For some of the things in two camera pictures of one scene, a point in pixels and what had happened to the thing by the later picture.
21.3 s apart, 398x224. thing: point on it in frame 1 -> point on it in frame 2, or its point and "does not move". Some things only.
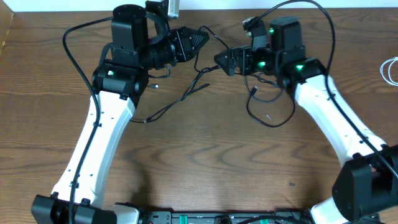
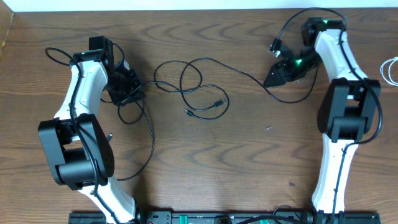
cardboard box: x=6 y=17 does not move
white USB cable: x=394 y=58 does not move
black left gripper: x=181 y=44 -> x=127 y=94
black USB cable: x=251 y=94 -> x=222 y=101
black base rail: x=225 y=217 does not move
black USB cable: x=192 y=88 -> x=131 y=122
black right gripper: x=245 y=53 -> x=278 y=73
